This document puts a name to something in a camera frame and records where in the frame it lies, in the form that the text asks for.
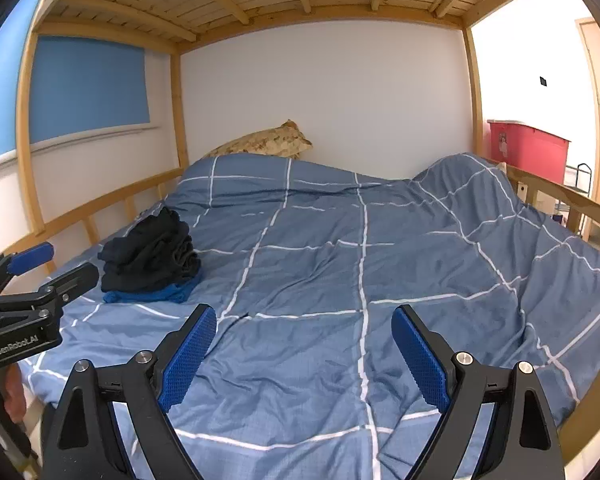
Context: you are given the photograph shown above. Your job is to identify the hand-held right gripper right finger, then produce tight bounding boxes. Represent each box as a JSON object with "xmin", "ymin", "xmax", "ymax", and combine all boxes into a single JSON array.
[{"xmin": 391, "ymin": 304, "xmax": 565, "ymax": 480}]

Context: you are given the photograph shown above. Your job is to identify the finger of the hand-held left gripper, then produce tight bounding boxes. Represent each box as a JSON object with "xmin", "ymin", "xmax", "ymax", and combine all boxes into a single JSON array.
[
  {"xmin": 0, "ymin": 241, "xmax": 55, "ymax": 297},
  {"xmin": 35, "ymin": 261, "xmax": 100, "ymax": 311}
]

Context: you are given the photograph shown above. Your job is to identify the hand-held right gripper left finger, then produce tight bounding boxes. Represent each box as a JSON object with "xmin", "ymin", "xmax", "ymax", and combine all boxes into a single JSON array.
[{"xmin": 40, "ymin": 304, "xmax": 217, "ymax": 480}]

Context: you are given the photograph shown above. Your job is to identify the black pants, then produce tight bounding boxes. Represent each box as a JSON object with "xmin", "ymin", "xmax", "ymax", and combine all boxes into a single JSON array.
[{"xmin": 99, "ymin": 206, "xmax": 193, "ymax": 273}]

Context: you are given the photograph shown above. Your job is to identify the person's left hand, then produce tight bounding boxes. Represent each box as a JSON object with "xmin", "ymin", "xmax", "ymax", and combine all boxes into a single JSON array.
[{"xmin": 5, "ymin": 365, "xmax": 28, "ymax": 423}]

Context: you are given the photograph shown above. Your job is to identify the blue folded garment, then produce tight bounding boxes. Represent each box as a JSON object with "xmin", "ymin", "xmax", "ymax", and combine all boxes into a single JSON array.
[{"xmin": 102, "ymin": 277, "xmax": 202, "ymax": 305}]

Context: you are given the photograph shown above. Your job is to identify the blue checked blanket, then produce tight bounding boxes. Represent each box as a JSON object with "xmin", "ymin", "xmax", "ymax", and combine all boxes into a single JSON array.
[{"xmin": 27, "ymin": 152, "xmax": 600, "ymax": 480}]

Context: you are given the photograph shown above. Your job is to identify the blue window blind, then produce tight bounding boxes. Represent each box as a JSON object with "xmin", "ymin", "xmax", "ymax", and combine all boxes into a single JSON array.
[{"xmin": 0, "ymin": 0, "xmax": 151, "ymax": 163}]

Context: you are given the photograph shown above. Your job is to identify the tan patterned pillow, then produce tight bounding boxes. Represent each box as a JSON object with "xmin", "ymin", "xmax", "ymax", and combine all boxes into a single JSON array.
[{"xmin": 200, "ymin": 119, "xmax": 313, "ymax": 161}]

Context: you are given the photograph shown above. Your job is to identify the red storage bin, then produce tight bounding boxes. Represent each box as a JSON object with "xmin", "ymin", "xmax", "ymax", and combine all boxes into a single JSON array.
[{"xmin": 487, "ymin": 119, "xmax": 572, "ymax": 185}]

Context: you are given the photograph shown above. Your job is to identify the black metal rack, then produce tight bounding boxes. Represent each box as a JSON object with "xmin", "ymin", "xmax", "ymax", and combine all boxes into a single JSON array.
[{"xmin": 562, "ymin": 162, "xmax": 593, "ymax": 221}]

